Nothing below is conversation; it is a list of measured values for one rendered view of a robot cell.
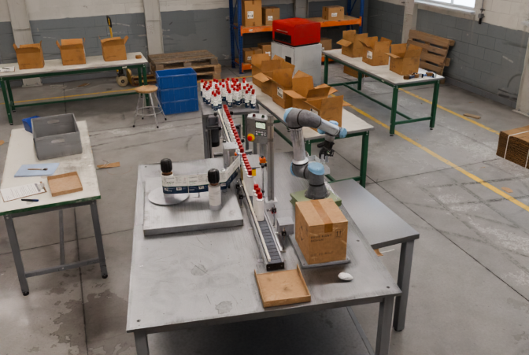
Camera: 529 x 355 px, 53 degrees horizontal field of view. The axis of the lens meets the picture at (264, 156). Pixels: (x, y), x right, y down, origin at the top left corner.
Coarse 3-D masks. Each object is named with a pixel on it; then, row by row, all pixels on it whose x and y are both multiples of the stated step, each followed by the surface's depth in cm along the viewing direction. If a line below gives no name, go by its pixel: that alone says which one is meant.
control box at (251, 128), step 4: (248, 116) 374; (252, 116) 374; (256, 116) 374; (260, 116) 374; (264, 116) 374; (248, 120) 374; (252, 120) 373; (260, 120) 370; (264, 120) 369; (248, 124) 375; (252, 124) 374; (248, 128) 377; (252, 128) 375; (256, 128) 374; (248, 132) 378; (252, 132) 376; (252, 136) 378; (256, 136) 376; (260, 136) 375; (248, 140) 380; (252, 140) 379; (256, 140) 378; (260, 140) 376; (264, 140) 375
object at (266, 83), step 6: (282, 66) 672; (288, 66) 659; (294, 66) 647; (264, 72) 669; (270, 72) 672; (258, 78) 651; (264, 78) 645; (270, 78) 641; (264, 84) 663; (270, 84) 649; (264, 90) 666; (270, 90) 651; (270, 96) 654
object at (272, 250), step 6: (240, 180) 421; (246, 198) 387; (252, 198) 387; (252, 204) 380; (264, 216) 363; (258, 222) 356; (264, 222) 356; (264, 228) 349; (258, 234) 342; (264, 234) 342; (270, 234) 342; (264, 240) 335; (270, 240) 335; (270, 246) 329; (264, 252) 323; (270, 252) 323; (276, 252) 323; (276, 258) 317
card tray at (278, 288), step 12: (264, 276) 308; (276, 276) 308; (288, 276) 308; (300, 276) 307; (264, 288) 298; (276, 288) 298; (288, 288) 298; (300, 288) 298; (264, 300) 289; (276, 300) 283; (288, 300) 285; (300, 300) 286
